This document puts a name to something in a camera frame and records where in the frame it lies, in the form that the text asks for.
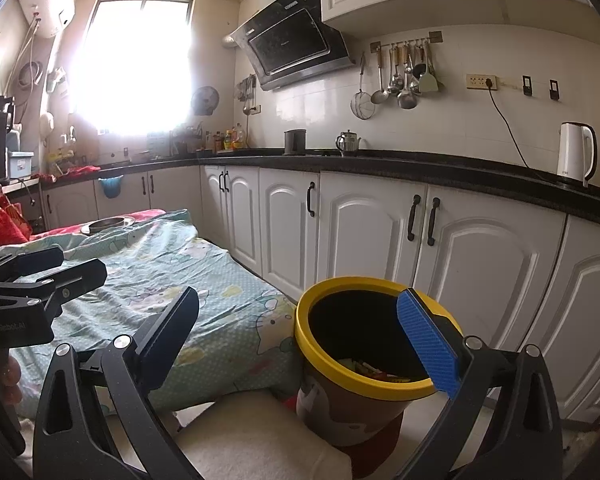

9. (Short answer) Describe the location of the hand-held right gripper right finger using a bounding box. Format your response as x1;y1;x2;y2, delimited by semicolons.
380;287;566;480

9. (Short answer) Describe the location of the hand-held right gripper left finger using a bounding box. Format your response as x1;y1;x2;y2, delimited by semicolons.
32;286;203;480

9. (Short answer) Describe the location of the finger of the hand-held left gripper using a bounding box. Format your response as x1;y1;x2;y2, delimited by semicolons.
0;246;65;286
25;258;109;318

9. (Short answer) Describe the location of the yellow-rimmed brown bin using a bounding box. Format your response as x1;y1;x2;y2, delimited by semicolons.
294;276;463;453

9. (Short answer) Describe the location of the person's left hand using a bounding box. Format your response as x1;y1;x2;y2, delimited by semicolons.
0;354;25;406

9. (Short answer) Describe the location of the red floral pillow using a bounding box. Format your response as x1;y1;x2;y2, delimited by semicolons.
0;183;33;253

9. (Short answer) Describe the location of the light blue printed blanket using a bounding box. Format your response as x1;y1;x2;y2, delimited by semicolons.
0;208;306;421

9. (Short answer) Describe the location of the metal dish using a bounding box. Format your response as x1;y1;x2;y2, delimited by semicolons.
80;215;136;235

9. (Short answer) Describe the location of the pink bed sheet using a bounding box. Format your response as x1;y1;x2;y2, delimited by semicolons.
30;208;166;237

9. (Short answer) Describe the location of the white blue storage box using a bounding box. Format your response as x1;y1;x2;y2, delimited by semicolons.
7;151;35;181

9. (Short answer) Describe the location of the blue hanging basin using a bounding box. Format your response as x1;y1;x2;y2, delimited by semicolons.
99;175;124;199

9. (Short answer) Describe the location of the red cloth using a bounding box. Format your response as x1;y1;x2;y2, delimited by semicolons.
32;165;102;183

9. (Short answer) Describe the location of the red stool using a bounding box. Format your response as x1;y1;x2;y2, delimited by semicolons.
282;392;405;479

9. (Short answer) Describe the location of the white fleecy cushion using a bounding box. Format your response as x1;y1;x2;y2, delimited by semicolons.
172;389;356;480

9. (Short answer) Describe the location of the black kettle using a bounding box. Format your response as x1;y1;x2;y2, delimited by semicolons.
0;95;16;131

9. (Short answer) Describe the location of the black kitchen countertop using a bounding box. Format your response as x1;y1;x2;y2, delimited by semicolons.
2;147;600;233

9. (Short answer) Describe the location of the hanging white cloth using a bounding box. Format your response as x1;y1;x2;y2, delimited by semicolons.
46;66;68;93

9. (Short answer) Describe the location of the row of condiment bottles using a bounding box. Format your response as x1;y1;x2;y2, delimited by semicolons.
172;125;248;153

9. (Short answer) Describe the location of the steel teapot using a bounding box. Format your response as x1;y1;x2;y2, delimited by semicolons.
335;130;363;157

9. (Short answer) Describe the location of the dark metal pot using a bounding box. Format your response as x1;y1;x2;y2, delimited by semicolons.
284;129;308;156

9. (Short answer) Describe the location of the window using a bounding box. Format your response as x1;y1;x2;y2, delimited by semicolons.
72;0;193;136

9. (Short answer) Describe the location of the white electric kettle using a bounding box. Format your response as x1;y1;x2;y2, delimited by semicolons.
556;121;598;188

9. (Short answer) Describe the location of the large steel ladle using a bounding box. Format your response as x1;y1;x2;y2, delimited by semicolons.
397;45;419;110

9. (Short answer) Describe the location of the small utensil rack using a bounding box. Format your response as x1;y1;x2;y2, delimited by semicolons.
236;74;261;116

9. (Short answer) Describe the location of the green spatula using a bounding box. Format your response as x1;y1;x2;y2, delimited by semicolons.
420;44;441;95

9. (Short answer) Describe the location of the black ladle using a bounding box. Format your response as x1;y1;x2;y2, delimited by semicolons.
411;42;427;81

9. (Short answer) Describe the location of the black range hood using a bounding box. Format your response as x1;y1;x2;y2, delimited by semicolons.
230;0;357;92

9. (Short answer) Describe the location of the coiled white hose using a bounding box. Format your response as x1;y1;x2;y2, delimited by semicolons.
17;60;45;88

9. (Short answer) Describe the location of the wall fan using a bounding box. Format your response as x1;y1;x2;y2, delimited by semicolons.
190;86;220;117

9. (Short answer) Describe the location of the wire strainer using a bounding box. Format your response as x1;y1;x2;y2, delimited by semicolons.
350;52;377;121

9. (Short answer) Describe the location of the black power cable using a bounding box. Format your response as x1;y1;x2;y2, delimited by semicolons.
487;87;566;181

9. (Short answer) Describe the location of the wooden-handled steel spoon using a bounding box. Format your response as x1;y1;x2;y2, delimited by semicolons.
387;45;406;95

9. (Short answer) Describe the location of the wall socket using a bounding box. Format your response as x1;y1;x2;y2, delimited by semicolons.
466;74;498;92

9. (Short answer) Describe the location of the utensil rail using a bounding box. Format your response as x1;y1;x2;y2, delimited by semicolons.
369;31;443;53

